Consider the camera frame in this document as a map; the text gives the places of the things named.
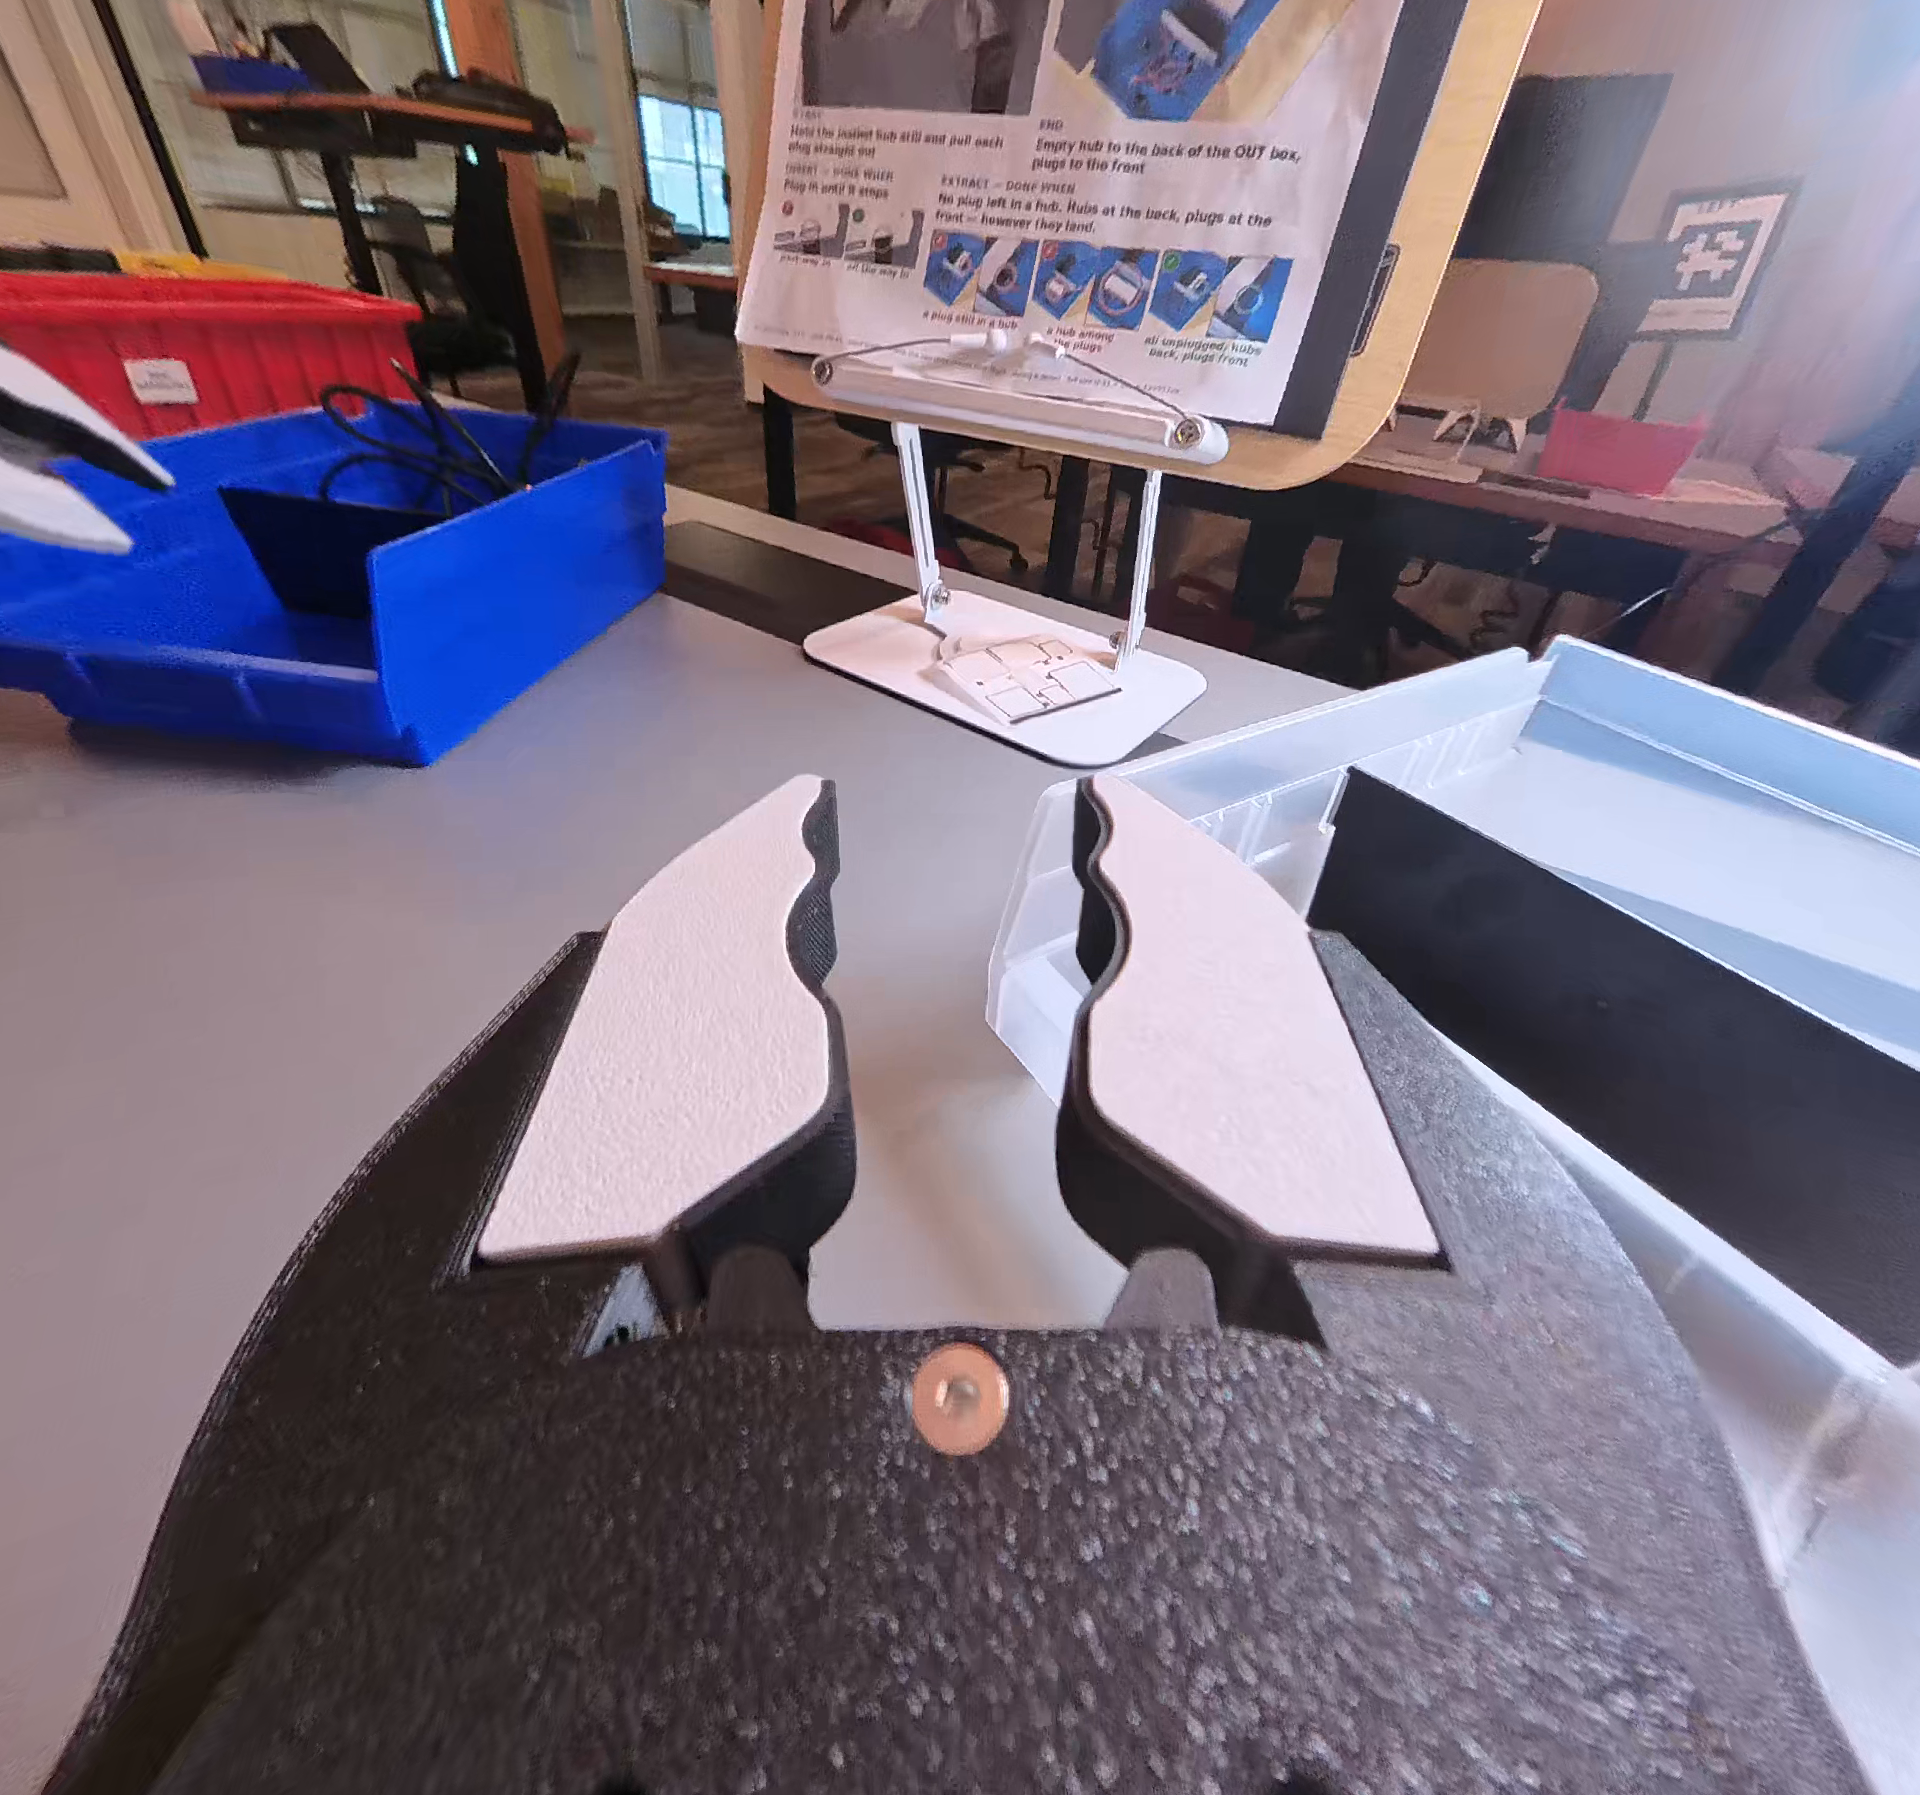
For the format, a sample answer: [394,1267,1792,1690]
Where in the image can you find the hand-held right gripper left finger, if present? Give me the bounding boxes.
[475,771,863,1267]

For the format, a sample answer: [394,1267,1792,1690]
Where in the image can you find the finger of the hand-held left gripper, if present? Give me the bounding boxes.
[0,339,178,499]
[0,449,135,555]

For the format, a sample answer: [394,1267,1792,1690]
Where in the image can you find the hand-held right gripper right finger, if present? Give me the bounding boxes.
[1050,771,1457,1275]

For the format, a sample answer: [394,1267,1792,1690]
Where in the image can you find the black usb cable orange plugs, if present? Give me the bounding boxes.
[320,350,518,513]

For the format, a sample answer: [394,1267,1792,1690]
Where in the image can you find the blue plastic bin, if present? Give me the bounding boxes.
[0,397,672,771]

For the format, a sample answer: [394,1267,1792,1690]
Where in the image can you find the clear plastic bin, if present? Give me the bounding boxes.
[986,639,1920,1795]

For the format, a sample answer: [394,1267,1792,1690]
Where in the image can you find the red plastic bin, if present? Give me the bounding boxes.
[0,267,423,441]

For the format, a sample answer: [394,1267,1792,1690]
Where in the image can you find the black divider panel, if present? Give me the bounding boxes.
[1312,765,1920,1364]
[217,481,452,623]

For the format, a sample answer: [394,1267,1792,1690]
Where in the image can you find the wooden standing desk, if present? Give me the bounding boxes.
[190,83,601,377]

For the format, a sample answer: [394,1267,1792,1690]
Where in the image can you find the white document stand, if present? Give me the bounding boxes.
[706,0,1583,765]

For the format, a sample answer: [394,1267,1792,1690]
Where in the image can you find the pink box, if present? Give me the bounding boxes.
[1538,409,1712,499]

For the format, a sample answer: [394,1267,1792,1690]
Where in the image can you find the beige chair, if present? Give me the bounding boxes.
[1400,258,1603,424]

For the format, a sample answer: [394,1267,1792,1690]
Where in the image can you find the printed instruction sheet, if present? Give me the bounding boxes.
[733,0,1452,429]

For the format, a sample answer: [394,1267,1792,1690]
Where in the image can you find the black-white tag sign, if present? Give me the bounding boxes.
[1632,183,1802,339]

